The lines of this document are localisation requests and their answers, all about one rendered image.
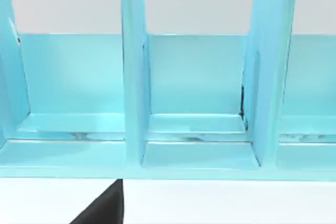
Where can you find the light blue rack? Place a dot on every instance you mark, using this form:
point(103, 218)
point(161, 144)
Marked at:
point(189, 77)

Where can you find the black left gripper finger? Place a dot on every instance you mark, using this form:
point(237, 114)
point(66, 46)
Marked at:
point(105, 205)

